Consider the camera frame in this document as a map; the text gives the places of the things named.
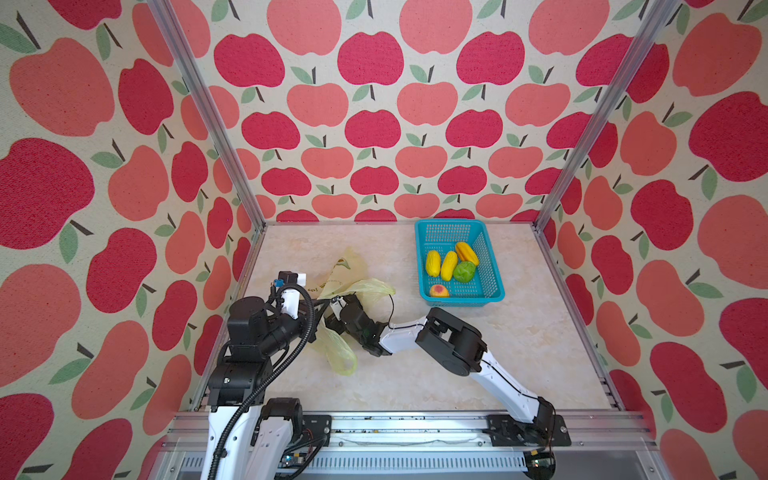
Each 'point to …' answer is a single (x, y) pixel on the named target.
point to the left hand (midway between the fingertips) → (328, 307)
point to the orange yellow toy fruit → (466, 253)
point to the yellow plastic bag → (348, 278)
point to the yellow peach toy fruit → (439, 291)
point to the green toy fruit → (465, 271)
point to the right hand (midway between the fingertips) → (331, 309)
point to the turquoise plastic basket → (443, 235)
